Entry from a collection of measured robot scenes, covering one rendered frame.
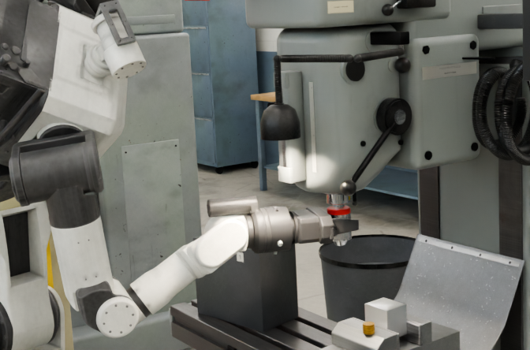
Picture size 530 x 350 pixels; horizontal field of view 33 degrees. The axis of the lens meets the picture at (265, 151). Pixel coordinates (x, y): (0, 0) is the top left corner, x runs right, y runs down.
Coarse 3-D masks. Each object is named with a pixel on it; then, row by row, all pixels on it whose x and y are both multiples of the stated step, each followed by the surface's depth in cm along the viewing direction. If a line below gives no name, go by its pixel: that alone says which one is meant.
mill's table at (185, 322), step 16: (176, 304) 223; (192, 304) 225; (176, 320) 223; (192, 320) 213; (208, 320) 210; (304, 320) 208; (320, 320) 206; (176, 336) 221; (192, 336) 214; (208, 336) 210; (224, 336) 202; (240, 336) 199; (256, 336) 202; (272, 336) 198; (288, 336) 198; (304, 336) 197; (320, 336) 197
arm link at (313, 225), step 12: (276, 216) 174; (288, 216) 174; (300, 216) 176; (312, 216) 176; (324, 216) 175; (276, 228) 173; (288, 228) 173; (300, 228) 174; (312, 228) 175; (324, 228) 173; (276, 240) 173; (288, 240) 174; (300, 240) 175; (312, 240) 175; (324, 240) 174; (276, 252) 178
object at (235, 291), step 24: (240, 264) 202; (264, 264) 199; (288, 264) 205; (216, 288) 209; (240, 288) 203; (264, 288) 200; (288, 288) 205; (216, 312) 210; (240, 312) 205; (264, 312) 200; (288, 312) 206
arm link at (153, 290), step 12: (168, 264) 170; (180, 264) 170; (144, 276) 170; (156, 276) 169; (168, 276) 169; (180, 276) 170; (120, 288) 168; (132, 288) 169; (144, 288) 168; (156, 288) 168; (168, 288) 169; (180, 288) 171; (132, 300) 166; (144, 300) 168; (156, 300) 168; (168, 300) 170; (144, 312) 168
